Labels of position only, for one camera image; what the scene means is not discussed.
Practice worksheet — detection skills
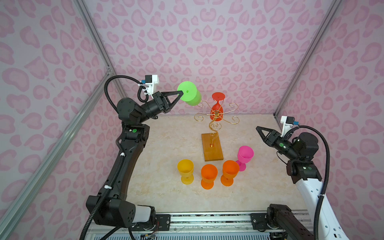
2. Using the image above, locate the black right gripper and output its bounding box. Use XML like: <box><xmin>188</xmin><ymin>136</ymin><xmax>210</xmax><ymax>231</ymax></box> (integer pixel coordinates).
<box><xmin>256</xmin><ymin>127</ymin><xmax>300</xmax><ymax>161</ymax></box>

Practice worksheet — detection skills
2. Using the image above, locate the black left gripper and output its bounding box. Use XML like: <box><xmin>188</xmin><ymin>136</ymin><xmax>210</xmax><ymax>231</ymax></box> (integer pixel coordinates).
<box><xmin>138</xmin><ymin>93</ymin><xmax>182</xmax><ymax>127</ymax></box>

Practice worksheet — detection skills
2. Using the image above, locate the green wine glass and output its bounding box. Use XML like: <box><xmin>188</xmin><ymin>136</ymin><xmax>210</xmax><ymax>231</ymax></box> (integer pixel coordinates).
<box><xmin>178</xmin><ymin>81</ymin><xmax>202</xmax><ymax>107</ymax></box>

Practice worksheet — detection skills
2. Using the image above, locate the pink wine glass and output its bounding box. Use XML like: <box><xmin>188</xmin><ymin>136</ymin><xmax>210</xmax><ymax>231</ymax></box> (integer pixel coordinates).
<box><xmin>236</xmin><ymin>146</ymin><xmax>254</xmax><ymax>172</ymax></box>

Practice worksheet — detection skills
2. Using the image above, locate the red wine glass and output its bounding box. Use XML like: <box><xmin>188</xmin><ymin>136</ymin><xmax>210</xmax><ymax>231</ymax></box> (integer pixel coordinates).
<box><xmin>210</xmin><ymin>92</ymin><xmax>226</xmax><ymax>122</ymax></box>

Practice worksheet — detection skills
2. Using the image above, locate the orange front wine glass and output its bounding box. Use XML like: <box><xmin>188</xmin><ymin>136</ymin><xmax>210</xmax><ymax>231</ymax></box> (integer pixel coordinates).
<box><xmin>221</xmin><ymin>160</ymin><xmax>240</xmax><ymax>187</ymax></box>

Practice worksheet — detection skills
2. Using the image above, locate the orange wine glass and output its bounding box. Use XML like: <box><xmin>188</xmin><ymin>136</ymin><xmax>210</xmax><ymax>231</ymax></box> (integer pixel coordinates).
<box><xmin>201</xmin><ymin>164</ymin><xmax>218</xmax><ymax>190</ymax></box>
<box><xmin>221</xmin><ymin>160</ymin><xmax>240</xmax><ymax>187</ymax></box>

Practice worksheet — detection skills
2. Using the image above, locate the yellow wine glass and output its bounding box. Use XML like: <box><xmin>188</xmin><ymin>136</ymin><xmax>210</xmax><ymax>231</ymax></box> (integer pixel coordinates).
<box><xmin>177</xmin><ymin>159</ymin><xmax>194</xmax><ymax>185</ymax></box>

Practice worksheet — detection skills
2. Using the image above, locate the orange back wine glass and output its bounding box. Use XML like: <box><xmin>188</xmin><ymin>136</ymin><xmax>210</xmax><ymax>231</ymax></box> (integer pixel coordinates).
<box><xmin>201</xmin><ymin>164</ymin><xmax>218</xmax><ymax>190</ymax></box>

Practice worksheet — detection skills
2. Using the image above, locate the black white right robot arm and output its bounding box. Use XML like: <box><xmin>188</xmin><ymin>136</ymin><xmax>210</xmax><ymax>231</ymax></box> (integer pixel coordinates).
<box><xmin>256</xmin><ymin>125</ymin><xmax>348</xmax><ymax>240</ymax></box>

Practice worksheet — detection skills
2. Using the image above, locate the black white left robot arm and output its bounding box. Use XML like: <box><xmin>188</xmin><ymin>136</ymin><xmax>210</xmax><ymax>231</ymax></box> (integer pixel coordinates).
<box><xmin>83</xmin><ymin>91</ymin><xmax>183</xmax><ymax>233</ymax></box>

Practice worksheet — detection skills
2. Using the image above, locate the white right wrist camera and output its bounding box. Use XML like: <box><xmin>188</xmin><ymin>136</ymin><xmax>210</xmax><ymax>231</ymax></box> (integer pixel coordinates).
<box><xmin>280</xmin><ymin>116</ymin><xmax>299</xmax><ymax>137</ymax></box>

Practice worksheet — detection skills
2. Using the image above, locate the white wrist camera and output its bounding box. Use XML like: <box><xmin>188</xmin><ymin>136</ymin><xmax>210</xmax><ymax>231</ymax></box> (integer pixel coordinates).
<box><xmin>280</xmin><ymin>116</ymin><xmax>299</xmax><ymax>137</ymax></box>
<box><xmin>139</xmin><ymin>75</ymin><xmax>159</xmax><ymax>97</ymax></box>

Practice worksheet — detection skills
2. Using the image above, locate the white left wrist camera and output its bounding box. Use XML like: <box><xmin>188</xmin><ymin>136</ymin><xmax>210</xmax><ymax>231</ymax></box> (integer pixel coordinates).
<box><xmin>139</xmin><ymin>75</ymin><xmax>159</xmax><ymax>97</ymax></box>

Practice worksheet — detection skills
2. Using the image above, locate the gold wire wine glass rack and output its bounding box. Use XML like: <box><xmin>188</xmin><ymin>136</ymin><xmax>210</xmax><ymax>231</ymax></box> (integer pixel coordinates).
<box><xmin>194</xmin><ymin>103</ymin><xmax>240</xmax><ymax>162</ymax></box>

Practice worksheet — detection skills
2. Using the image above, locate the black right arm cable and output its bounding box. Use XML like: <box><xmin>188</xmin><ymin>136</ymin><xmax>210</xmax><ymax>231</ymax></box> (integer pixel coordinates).
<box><xmin>283</xmin><ymin>125</ymin><xmax>331</xmax><ymax>240</ymax></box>

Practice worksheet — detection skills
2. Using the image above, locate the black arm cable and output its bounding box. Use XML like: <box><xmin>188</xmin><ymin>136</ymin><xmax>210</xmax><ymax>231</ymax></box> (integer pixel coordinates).
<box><xmin>78</xmin><ymin>74</ymin><xmax>151</xmax><ymax>240</ymax></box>
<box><xmin>283</xmin><ymin>125</ymin><xmax>331</xmax><ymax>240</ymax></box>

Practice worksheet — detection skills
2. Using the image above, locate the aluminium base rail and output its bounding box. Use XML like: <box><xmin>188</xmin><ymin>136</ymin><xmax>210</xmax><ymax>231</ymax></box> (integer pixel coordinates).
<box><xmin>79</xmin><ymin>209</ymin><xmax>346</xmax><ymax>240</ymax></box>

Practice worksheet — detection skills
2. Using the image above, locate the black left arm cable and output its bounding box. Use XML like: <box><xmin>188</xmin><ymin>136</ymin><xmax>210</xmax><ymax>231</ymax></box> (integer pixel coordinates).
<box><xmin>78</xmin><ymin>74</ymin><xmax>151</xmax><ymax>240</ymax></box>

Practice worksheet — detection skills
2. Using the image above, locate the aluminium frame left post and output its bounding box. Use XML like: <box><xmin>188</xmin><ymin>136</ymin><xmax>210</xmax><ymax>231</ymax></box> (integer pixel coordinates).
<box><xmin>74</xmin><ymin>1</ymin><xmax>117</xmax><ymax>116</ymax></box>

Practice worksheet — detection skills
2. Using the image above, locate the aluminium frame post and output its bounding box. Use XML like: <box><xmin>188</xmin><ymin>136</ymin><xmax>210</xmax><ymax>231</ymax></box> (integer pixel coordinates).
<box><xmin>74</xmin><ymin>1</ymin><xmax>117</xmax><ymax>116</ymax></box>
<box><xmin>274</xmin><ymin>0</ymin><xmax>343</xmax><ymax>119</ymax></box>

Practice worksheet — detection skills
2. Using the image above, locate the aluminium frame right post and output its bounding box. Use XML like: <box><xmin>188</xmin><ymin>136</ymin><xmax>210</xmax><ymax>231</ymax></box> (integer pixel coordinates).
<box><xmin>274</xmin><ymin>0</ymin><xmax>343</xmax><ymax>119</ymax></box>

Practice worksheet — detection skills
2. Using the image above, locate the aluminium frame left strut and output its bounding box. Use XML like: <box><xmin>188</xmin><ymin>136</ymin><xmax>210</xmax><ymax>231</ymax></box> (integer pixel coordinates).
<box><xmin>1</xmin><ymin>72</ymin><xmax>114</xmax><ymax>240</ymax></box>

